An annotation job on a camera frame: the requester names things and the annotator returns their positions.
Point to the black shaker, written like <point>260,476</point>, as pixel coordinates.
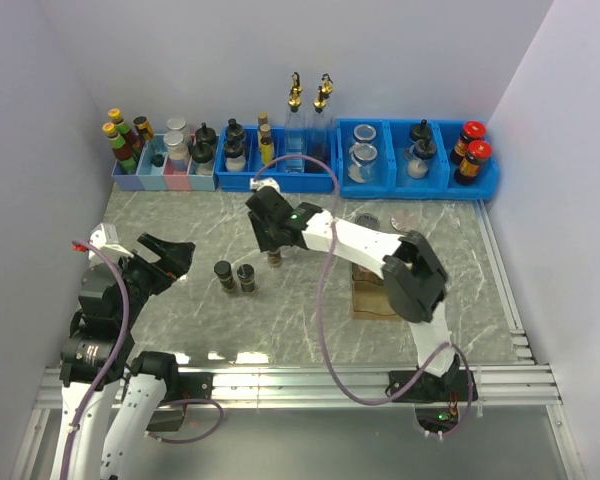
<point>235,131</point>
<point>235,159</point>

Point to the pink storage bin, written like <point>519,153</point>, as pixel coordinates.
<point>175,175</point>

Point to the pink lid spice jar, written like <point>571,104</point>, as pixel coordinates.
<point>363,274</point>

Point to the clear glass jar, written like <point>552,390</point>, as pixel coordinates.
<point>364,133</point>
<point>363,157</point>

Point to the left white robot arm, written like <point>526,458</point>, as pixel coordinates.
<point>108,400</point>

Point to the front black top shaker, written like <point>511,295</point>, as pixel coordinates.
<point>235,159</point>

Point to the black pourer jar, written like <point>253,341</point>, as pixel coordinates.
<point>203,157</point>
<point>206,135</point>

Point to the front clear glass jar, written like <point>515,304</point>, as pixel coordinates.
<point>363,157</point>

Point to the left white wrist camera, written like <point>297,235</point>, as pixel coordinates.
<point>105,238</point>

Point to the rear red sauce bottle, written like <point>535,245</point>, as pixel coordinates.
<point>125,130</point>

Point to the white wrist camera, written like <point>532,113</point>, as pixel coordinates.
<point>260,183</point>
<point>105,238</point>

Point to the purple storage bin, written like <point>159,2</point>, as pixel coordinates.
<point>124,180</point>

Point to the front silver lid jar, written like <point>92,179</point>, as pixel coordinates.
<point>177,149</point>

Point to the dark shaker spice bottle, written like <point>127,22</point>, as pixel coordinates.
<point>246,277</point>

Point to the rear clear glass jar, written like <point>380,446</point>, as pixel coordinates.
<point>364,133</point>

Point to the silver lid spice jar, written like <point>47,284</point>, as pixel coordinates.
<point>404,221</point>

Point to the front cork yellow bottle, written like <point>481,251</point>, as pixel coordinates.
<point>266,144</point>

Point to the black cap spice bottle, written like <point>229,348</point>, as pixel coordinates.
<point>274,258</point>

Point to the front red sauce bottle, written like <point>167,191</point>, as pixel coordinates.
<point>122,151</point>

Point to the small black cap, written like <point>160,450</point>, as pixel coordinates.
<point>157,160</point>

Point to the dark yellow label bottle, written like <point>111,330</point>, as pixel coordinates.
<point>143,128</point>

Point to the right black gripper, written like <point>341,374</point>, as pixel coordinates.
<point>263,239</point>

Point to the blue divided crate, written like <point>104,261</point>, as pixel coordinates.
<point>238,181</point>

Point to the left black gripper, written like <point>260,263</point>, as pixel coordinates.
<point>175,258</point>

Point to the rear black top shaker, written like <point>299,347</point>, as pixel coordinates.
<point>235,131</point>

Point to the rear black pourer jar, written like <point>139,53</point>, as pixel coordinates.
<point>206,135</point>

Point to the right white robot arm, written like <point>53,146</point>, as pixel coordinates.
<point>413,277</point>

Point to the pale blue storage bin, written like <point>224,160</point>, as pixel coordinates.
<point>202,183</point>

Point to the front black lid sugar jar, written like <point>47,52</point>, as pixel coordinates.
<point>419,157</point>

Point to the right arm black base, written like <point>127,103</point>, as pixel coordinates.
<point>438,400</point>

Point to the rear cork bottle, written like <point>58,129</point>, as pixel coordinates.
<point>262,120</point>

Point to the left glass oil bottle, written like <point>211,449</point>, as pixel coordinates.
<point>295,128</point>

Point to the large blue triple bin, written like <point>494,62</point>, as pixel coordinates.
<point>390,179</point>

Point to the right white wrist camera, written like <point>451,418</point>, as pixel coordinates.
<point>260,183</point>

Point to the light blue storage bin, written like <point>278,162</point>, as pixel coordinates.
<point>151,176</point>

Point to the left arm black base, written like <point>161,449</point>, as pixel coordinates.
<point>170,418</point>

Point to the small black cap bottle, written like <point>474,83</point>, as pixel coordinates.
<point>223,271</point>

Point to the rear silver lid jar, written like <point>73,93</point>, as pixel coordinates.
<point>180,124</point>

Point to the right dark oil bottle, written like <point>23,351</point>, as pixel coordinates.
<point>321,122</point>

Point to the front black pourer jar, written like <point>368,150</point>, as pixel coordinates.
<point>203,157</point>

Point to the red sauce bottle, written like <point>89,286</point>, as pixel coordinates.
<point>125,130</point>
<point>122,151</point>

